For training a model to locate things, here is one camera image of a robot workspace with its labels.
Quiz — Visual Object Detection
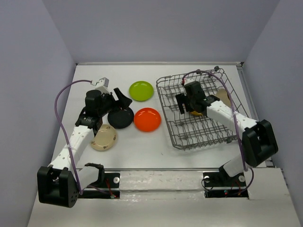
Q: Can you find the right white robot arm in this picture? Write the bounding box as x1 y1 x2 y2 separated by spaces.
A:
176 79 278 185

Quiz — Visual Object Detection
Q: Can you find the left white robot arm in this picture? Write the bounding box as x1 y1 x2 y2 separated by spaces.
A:
37 88 132 208

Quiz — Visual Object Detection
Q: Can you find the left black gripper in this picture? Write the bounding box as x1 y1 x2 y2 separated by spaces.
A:
98 88 132 117

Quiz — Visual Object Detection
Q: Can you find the cream plate with black blot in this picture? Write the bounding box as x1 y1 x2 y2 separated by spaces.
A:
215 89 231 107

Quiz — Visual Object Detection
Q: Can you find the brown yellow patterned plate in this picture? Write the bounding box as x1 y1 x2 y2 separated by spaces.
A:
190 111 203 116

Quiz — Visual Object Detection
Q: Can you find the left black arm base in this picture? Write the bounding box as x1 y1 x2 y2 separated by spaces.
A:
79 172 120 199

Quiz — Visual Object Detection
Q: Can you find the grey wire dish rack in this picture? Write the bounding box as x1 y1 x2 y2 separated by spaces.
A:
156 66 249 150

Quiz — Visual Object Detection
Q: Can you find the cream plate with floral marks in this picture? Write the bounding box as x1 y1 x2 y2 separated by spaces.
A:
90 124 117 151

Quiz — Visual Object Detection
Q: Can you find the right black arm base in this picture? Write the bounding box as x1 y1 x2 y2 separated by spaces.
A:
201 172 249 199

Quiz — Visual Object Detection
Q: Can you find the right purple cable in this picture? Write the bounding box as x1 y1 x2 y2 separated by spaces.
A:
182 70 255 196

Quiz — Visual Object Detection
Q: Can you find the lime green plate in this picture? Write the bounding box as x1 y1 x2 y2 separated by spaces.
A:
129 81 154 102

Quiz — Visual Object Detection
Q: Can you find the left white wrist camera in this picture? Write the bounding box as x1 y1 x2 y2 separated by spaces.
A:
90 77 110 94

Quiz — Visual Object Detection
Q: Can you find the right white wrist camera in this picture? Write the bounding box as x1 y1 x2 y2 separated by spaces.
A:
182 78 195 86

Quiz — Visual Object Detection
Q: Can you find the orange plate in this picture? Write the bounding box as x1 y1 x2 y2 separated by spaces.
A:
134 107 161 132

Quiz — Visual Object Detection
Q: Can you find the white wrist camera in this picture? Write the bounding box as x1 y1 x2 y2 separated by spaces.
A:
90 77 110 94
182 78 195 86

